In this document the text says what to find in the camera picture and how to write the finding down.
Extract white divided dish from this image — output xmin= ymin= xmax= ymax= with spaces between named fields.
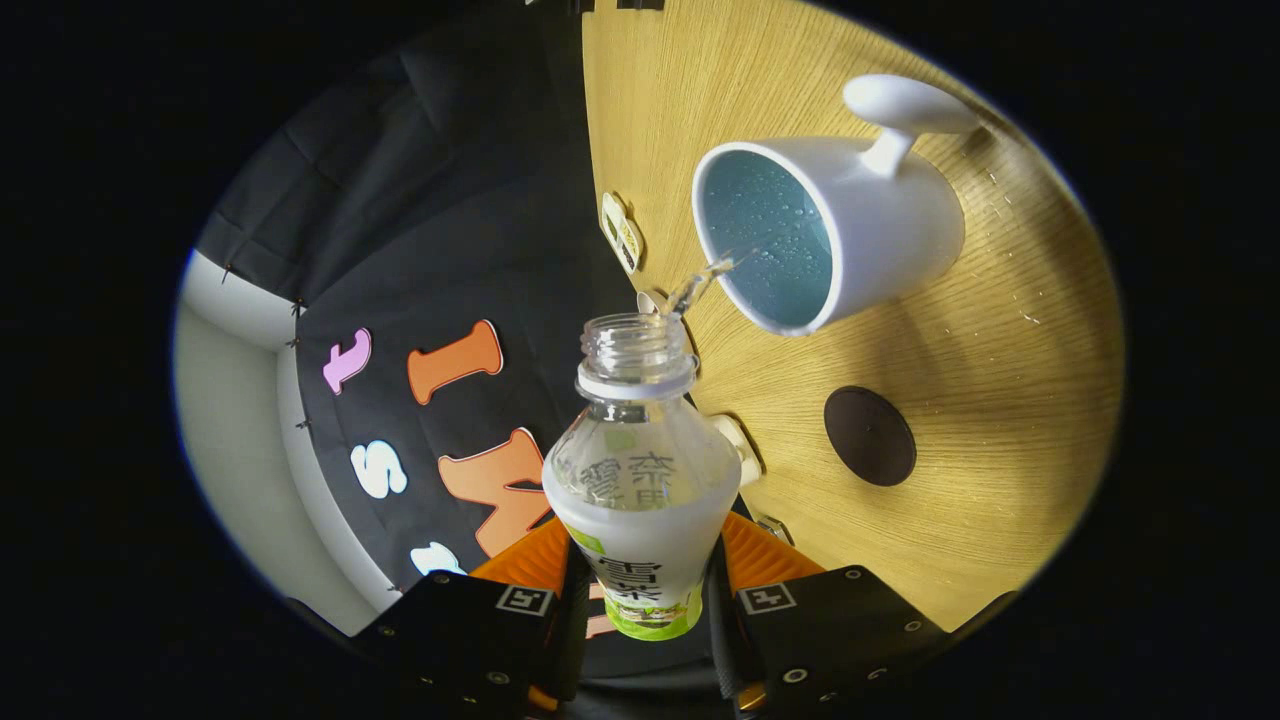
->
xmin=599 ymin=191 xmax=645 ymax=276

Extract white cup blue inside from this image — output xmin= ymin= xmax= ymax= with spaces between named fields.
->
xmin=692 ymin=74 xmax=986 ymax=337

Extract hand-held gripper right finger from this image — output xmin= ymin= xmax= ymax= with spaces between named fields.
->
xmin=703 ymin=511 xmax=948 ymax=720

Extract white toaster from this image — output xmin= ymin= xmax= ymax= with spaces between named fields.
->
xmin=708 ymin=413 xmax=764 ymax=488

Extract clear juice bottle white label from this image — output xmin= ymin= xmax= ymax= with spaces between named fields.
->
xmin=541 ymin=312 xmax=743 ymax=642

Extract dark round coaster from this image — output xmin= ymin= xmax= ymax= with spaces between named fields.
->
xmin=823 ymin=386 xmax=918 ymax=488

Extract wooden table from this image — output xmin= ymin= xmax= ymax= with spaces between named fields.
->
xmin=580 ymin=0 xmax=1126 ymax=633

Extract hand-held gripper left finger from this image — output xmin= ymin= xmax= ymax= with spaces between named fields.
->
xmin=350 ymin=515 xmax=593 ymax=720

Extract black backdrop cloth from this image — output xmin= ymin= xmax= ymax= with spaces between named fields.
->
xmin=195 ymin=0 xmax=721 ymax=691

